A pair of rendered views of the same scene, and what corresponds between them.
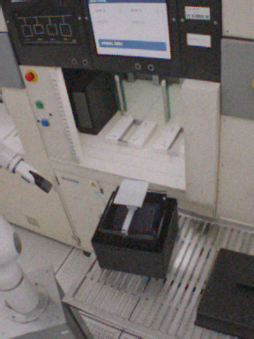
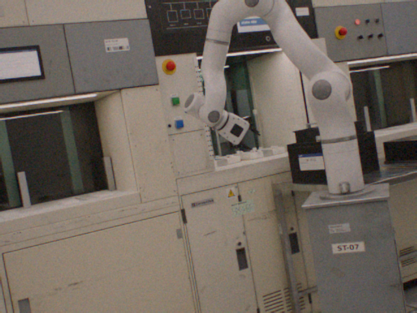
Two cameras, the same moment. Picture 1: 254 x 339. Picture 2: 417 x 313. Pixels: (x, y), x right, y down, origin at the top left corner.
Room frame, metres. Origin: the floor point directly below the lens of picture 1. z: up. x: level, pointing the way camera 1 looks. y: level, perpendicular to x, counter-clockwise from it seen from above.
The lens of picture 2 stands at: (0.13, 2.34, 1.07)
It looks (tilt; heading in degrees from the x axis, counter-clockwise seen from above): 3 degrees down; 301
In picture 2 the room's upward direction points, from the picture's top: 10 degrees counter-clockwise
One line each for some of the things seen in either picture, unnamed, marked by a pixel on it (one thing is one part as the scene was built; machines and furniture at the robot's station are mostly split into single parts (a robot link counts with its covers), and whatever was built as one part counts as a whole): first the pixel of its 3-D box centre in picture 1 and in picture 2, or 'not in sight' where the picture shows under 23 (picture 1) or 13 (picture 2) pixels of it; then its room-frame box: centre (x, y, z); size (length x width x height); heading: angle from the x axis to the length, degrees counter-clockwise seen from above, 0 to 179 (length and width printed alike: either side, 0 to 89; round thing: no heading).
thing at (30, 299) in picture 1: (17, 290); (343, 167); (0.70, 0.49, 0.85); 0.19 x 0.19 x 0.18
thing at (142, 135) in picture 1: (130, 131); (212, 161); (1.53, -0.06, 0.89); 0.22 x 0.21 x 0.04; 147
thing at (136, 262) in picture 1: (138, 233); (332, 157); (0.89, 0.00, 0.85); 0.28 x 0.28 x 0.17; 67
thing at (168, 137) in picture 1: (180, 139); (257, 152); (1.39, -0.28, 0.89); 0.22 x 0.21 x 0.04; 147
